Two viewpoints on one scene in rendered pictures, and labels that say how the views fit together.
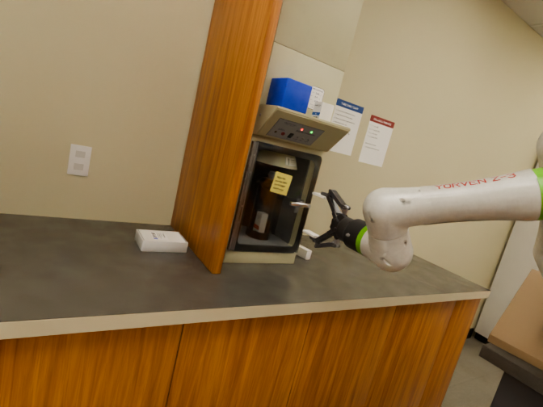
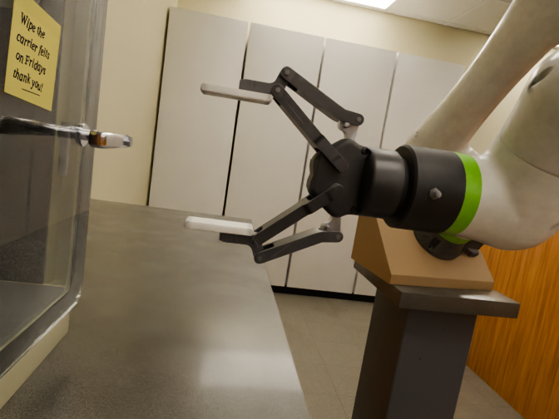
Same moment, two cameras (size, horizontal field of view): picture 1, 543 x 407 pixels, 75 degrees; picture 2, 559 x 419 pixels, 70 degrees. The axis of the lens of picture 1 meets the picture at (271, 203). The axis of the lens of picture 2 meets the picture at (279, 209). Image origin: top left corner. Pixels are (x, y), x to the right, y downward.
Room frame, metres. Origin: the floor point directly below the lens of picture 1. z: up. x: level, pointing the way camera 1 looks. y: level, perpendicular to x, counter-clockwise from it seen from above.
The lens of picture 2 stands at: (0.96, 0.19, 1.21)
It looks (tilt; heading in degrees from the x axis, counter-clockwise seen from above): 8 degrees down; 296
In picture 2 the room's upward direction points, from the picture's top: 9 degrees clockwise
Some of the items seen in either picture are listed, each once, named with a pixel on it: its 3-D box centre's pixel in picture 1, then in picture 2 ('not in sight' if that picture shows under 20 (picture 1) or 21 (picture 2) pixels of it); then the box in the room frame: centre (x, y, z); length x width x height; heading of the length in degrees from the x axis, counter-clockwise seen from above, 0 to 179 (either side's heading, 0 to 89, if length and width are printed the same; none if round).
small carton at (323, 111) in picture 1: (322, 111); not in sight; (1.29, -0.10, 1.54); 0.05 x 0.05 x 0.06; 29
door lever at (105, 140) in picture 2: (298, 203); (96, 137); (1.31, -0.10, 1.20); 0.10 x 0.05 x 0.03; 123
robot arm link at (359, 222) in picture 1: (360, 236); (413, 188); (1.02, -0.28, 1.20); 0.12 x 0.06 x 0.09; 124
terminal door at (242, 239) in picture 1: (277, 202); (27, 141); (1.30, -0.02, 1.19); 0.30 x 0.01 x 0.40; 123
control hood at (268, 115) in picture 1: (303, 131); not in sight; (1.26, -0.05, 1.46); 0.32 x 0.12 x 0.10; 124
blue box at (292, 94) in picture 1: (288, 95); not in sight; (1.21, 0.03, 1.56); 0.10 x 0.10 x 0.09; 34
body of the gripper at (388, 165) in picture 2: (343, 228); (351, 179); (1.08, -0.23, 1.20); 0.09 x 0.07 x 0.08; 34
